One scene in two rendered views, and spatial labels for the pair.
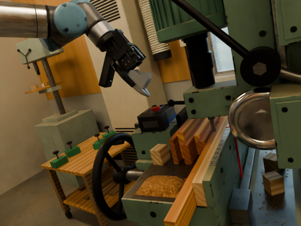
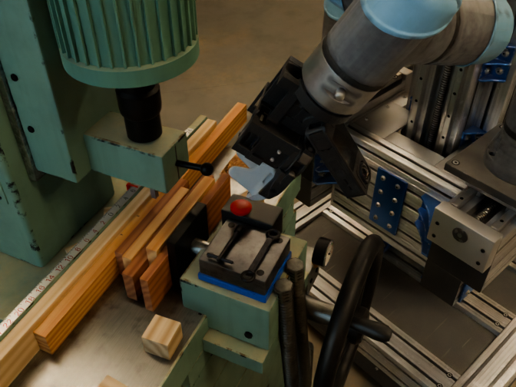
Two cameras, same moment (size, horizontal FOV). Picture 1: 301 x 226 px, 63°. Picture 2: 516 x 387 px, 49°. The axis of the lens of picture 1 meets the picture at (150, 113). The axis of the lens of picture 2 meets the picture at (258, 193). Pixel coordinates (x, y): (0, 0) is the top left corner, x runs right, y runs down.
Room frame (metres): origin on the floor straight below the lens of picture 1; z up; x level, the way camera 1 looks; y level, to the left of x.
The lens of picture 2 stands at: (1.28, -0.05, 1.55)
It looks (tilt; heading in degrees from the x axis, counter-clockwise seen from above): 41 degrees down; 174
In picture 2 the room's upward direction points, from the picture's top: straight up
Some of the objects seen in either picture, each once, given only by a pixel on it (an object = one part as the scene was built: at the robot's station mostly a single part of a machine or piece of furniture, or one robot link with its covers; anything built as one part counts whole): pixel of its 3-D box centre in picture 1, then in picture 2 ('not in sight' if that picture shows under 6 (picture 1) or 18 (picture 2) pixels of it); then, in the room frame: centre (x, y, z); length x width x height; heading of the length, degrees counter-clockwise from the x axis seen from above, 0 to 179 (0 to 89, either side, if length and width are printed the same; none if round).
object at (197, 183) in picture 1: (228, 129); (122, 231); (0.65, -0.20, 0.92); 0.60 x 0.02 x 0.05; 150
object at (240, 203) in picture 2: (155, 108); (240, 207); (0.71, -0.02, 1.02); 0.03 x 0.03 x 0.01
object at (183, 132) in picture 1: (192, 132); (184, 228); (0.66, -0.10, 0.94); 0.17 x 0.02 x 0.07; 150
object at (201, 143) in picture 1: (211, 135); (156, 224); (0.64, -0.15, 0.92); 0.18 x 0.02 x 0.05; 150
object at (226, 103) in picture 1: (231, 115); not in sight; (0.53, -0.18, 1.00); 0.02 x 0.02 x 0.10; 60
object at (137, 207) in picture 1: (189, 148); (196, 280); (0.71, -0.09, 0.87); 0.61 x 0.30 x 0.06; 150
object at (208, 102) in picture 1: (216, 102); (138, 154); (0.58, -0.16, 1.03); 0.14 x 0.07 x 0.09; 60
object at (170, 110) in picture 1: (155, 116); (248, 243); (0.75, -0.01, 0.99); 0.13 x 0.11 x 0.06; 150
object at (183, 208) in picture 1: (214, 145); (163, 202); (0.58, -0.14, 0.92); 0.60 x 0.02 x 0.04; 150
